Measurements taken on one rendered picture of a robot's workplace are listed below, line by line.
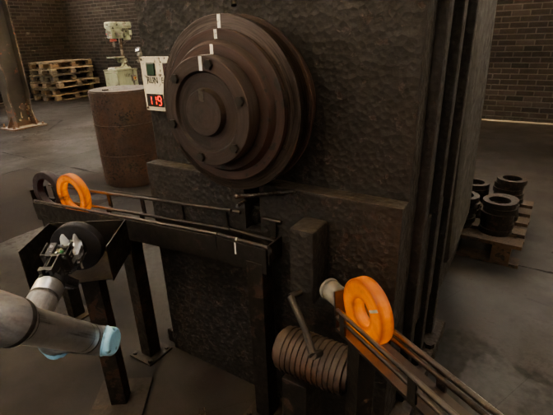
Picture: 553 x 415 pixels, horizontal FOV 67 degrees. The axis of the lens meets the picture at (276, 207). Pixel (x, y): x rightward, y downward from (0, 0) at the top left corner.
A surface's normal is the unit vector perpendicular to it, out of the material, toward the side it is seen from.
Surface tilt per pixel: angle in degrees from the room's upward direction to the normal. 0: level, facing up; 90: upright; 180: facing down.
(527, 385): 0
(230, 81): 90
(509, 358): 0
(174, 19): 90
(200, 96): 90
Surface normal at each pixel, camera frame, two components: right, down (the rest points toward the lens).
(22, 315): 0.94, -0.22
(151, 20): -0.53, 0.34
